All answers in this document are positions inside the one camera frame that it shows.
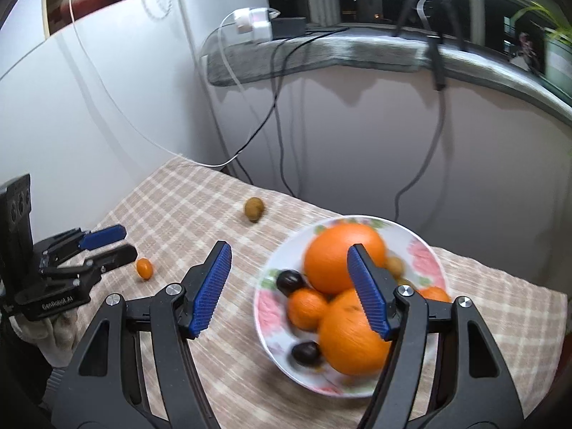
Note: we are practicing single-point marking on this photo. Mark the small kumquat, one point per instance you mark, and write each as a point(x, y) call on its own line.
point(145, 269)

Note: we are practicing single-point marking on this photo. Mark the dark plum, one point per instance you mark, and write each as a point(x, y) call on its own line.
point(288, 281)
point(307, 354)

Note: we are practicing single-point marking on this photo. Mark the small mandarin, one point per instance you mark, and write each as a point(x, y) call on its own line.
point(436, 294)
point(306, 308)

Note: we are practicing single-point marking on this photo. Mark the large orange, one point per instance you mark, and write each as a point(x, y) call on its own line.
point(325, 258)
point(347, 341)

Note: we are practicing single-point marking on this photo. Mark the white power adapter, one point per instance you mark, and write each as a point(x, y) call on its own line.
point(253, 25)

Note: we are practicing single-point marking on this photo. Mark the black power brick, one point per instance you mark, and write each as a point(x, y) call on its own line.
point(287, 28)

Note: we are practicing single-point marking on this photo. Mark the potted spider plant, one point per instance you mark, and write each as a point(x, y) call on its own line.
point(537, 35)

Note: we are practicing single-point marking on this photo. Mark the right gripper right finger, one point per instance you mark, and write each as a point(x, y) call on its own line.
point(472, 386)

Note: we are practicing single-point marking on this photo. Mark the black tripod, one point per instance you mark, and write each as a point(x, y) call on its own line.
point(430, 13)

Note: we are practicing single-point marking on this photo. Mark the white gloved hand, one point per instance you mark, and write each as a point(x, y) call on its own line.
point(56, 337)

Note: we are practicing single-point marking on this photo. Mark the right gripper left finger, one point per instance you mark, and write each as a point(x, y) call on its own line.
point(103, 387)

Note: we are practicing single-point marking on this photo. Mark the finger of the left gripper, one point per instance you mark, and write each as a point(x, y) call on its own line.
point(65, 245)
point(107, 256)

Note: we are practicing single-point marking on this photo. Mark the small brown kiwi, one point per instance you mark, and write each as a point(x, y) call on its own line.
point(254, 209)

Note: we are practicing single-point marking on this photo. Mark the white floral plate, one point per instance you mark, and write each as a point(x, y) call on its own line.
point(421, 268)

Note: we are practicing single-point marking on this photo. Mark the green kiwi fruit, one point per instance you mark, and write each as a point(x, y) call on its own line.
point(395, 266)

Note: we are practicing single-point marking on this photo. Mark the grey sill cloth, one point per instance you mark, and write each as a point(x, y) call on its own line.
point(247, 63)

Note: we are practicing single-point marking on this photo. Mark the left black camera box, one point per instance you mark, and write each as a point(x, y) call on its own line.
point(16, 238)

